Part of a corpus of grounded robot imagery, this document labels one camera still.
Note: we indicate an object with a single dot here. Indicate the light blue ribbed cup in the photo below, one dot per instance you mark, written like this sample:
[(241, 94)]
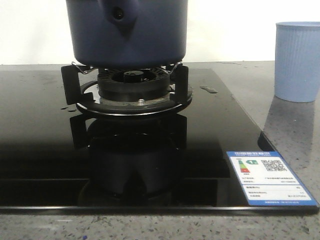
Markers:
[(297, 61)]

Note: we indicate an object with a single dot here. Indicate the right burner with pot support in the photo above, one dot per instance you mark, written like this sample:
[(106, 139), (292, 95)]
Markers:
[(128, 92)]

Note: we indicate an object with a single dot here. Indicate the dark blue cooking pot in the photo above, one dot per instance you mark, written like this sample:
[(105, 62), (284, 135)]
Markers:
[(128, 34)]

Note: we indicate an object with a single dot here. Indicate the black glass gas stove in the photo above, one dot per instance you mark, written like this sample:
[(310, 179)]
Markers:
[(55, 160)]

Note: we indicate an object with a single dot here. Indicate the blue energy label sticker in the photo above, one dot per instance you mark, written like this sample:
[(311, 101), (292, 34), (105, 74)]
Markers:
[(267, 180)]

